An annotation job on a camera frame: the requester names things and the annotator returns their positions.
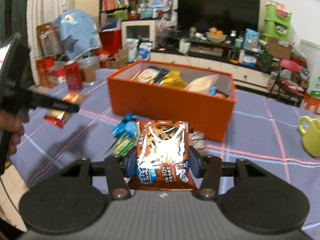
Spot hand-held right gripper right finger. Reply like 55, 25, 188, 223
189, 146, 269, 200

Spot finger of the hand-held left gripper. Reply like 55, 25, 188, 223
29, 91, 80, 113

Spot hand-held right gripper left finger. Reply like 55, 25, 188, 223
56, 148, 137, 200

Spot red gold snack packet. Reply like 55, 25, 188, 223
44, 92, 88, 130

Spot brown cookie snack packet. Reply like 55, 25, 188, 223
128, 119, 198, 192

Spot orange cardboard box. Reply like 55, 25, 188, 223
107, 60, 237, 142

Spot person's left hand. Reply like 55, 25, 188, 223
0, 110, 26, 156

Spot green snack packet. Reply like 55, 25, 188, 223
104, 134, 137, 156

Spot brown striped snack packet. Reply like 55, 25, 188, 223
189, 131, 206, 151

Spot red cartons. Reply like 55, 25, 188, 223
36, 57, 67, 88

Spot red drink can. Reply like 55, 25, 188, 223
64, 61, 83, 92

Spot light blue snack packet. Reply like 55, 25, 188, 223
112, 113, 137, 137

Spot blue printed cloth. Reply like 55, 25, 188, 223
52, 9, 102, 61

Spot white curtain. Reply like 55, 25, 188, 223
26, 0, 76, 55

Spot cream snack packet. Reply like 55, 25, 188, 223
184, 74, 218, 93

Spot red storage box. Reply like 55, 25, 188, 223
99, 29, 122, 53

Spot white blue snack packet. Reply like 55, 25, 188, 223
134, 66, 168, 85

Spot white blue packages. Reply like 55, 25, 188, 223
126, 39, 153, 63

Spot white TV cabinet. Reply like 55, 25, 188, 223
150, 36, 275, 88

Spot white framed cabinet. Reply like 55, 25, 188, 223
121, 19, 156, 48

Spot blue white tissue pack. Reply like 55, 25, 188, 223
242, 54, 258, 67

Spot green mug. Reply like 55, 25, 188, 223
297, 115, 320, 158

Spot dark bookshelf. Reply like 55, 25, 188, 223
100, 0, 140, 22

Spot dark green bag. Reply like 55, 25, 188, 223
257, 52, 275, 73

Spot red folding chair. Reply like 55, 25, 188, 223
267, 58, 307, 105

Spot fruit bowl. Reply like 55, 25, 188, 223
206, 27, 227, 43

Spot blue printed pack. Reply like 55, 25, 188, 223
244, 28, 260, 51

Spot orange green carton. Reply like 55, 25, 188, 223
304, 76, 320, 113

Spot brown cardboard box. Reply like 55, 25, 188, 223
267, 37, 293, 61

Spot black television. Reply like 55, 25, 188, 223
177, 0, 261, 34

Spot white small refrigerator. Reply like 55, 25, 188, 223
299, 39, 320, 95

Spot green plastic shelf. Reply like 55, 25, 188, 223
264, 1, 293, 42

